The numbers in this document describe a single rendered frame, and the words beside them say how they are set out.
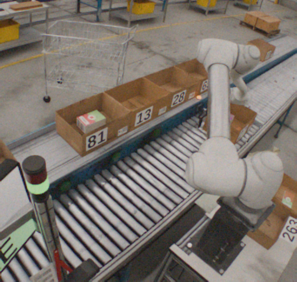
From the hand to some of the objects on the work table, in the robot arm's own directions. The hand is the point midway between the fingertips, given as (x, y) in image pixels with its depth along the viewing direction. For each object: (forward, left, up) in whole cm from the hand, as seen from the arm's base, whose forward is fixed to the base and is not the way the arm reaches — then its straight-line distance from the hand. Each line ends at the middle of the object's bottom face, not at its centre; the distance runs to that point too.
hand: (205, 128), depth 208 cm
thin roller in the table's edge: (-51, +66, -13) cm, 85 cm away
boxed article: (-80, -3, -11) cm, 81 cm away
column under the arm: (-65, +64, -11) cm, 92 cm away
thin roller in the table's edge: (-49, +66, -13) cm, 84 cm away
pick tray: (-69, +30, -12) cm, 76 cm away
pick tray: (-72, -1, -12) cm, 72 cm away
